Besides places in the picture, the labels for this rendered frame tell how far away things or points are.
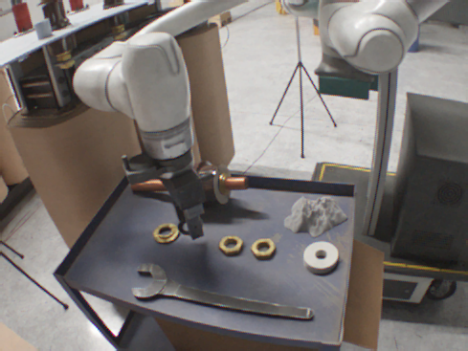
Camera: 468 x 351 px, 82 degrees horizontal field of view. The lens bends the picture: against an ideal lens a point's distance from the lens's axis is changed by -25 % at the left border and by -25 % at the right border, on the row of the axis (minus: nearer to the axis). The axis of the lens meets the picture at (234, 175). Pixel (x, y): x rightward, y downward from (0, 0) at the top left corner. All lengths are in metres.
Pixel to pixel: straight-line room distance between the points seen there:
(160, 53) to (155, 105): 0.08
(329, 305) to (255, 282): 0.16
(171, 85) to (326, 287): 0.46
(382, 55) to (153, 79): 0.47
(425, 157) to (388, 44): 0.53
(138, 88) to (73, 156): 0.64
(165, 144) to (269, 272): 0.32
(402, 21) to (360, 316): 0.66
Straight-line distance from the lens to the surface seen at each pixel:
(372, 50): 0.74
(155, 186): 0.90
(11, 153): 2.83
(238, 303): 0.65
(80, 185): 1.18
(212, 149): 1.99
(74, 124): 1.08
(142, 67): 0.51
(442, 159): 1.18
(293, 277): 0.69
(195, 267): 0.73
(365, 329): 0.75
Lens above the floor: 1.43
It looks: 36 degrees down
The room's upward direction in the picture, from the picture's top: 8 degrees counter-clockwise
